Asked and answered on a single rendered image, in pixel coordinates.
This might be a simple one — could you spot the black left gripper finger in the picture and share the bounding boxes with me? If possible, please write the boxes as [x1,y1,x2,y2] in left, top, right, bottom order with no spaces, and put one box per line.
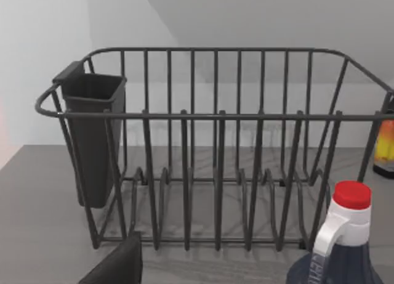
[78,231,143,284]

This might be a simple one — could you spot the dark grey utensil cup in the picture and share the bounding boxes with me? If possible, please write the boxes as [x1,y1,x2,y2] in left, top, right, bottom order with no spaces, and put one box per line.
[52,60,127,209]

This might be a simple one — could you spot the dark blue red-capped bottle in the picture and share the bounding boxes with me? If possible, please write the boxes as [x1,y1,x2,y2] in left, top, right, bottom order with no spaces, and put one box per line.
[285,181,386,284]

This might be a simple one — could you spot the yellow and orange bottle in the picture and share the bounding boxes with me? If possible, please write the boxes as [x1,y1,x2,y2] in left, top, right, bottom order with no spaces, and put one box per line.
[372,92,394,181]

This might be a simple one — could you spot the dark grey wire dish rack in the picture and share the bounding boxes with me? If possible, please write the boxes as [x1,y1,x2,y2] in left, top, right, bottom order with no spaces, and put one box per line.
[34,46,394,251]

